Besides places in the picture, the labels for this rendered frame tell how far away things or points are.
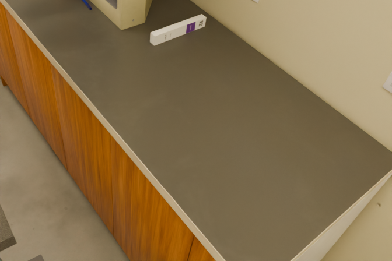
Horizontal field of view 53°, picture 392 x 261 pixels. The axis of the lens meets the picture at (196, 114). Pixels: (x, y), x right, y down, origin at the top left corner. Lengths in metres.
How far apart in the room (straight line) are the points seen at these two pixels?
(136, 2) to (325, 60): 0.74
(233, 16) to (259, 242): 1.00
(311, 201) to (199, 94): 0.51
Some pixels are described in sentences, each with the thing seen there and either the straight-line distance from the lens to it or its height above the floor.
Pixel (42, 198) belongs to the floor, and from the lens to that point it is 2.23.
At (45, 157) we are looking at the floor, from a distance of 2.38.
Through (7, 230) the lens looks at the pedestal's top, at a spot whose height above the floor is 0.94.
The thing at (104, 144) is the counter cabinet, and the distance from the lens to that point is 1.45.
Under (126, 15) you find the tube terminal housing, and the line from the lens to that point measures 1.59.
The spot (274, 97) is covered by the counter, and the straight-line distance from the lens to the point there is 1.42.
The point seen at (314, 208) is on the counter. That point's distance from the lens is 1.17.
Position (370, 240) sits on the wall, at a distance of 1.77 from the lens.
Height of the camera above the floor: 1.85
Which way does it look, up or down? 45 degrees down
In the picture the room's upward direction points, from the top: 11 degrees clockwise
